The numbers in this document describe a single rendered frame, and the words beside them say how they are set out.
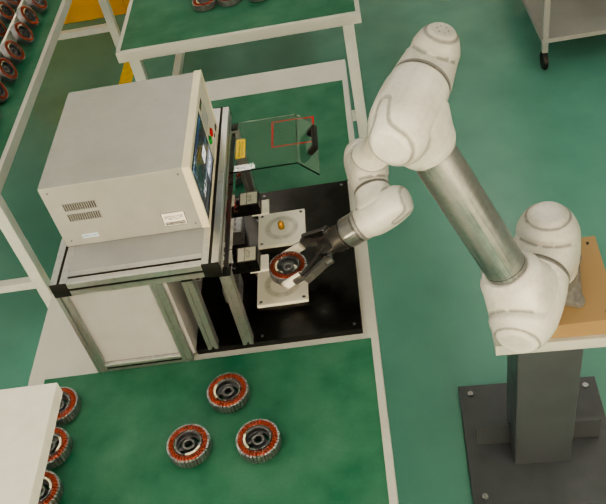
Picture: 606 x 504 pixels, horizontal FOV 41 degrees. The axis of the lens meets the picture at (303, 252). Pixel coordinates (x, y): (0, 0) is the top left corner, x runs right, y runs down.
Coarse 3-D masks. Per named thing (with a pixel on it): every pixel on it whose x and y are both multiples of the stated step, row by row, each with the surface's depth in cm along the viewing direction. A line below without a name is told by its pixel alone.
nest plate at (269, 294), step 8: (264, 272) 242; (264, 280) 239; (272, 280) 239; (304, 280) 237; (264, 288) 237; (272, 288) 236; (280, 288) 236; (296, 288) 235; (304, 288) 234; (264, 296) 235; (272, 296) 234; (280, 296) 234; (288, 296) 233; (296, 296) 233; (304, 296) 232; (264, 304) 232; (272, 304) 232; (280, 304) 232
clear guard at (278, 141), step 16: (240, 128) 247; (256, 128) 246; (272, 128) 244; (288, 128) 243; (304, 128) 245; (256, 144) 240; (272, 144) 239; (288, 144) 237; (304, 144) 239; (240, 160) 236; (256, 160) 234; (272, 160) 233; (288, 160) 232; (304, 160) 233
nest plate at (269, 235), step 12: (264, 216) 260; (276, 216) 259; (288, 216) 258; (300, 216) 257; (264, 228) 255; (276, 228) 254; (288, 228) 254; (300, 228) 253; (264, 240) 252; (276, 240) 251; (288, 240) 250
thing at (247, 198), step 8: (248, 192) 247; (256, 192) 247; (240, 200) 245; (248, 200) 245; (256, 200) 244; (264, 200) 250; (240, 208) 244; (248, 208) 244; (256, 208) 244; (264, 208) 247; (240, 216) 246
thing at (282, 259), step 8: (280, 256) 234; (288, 256) 234; (296, 256) 233; (272, 264) 232; (280, 264) 235; (288, 264) 233; (296, 264) 234; (304, 264) 231; (272, 272) 230; (280, 272) 230; (288, 272) 232; (296, 272) 229; (280, 280) 229
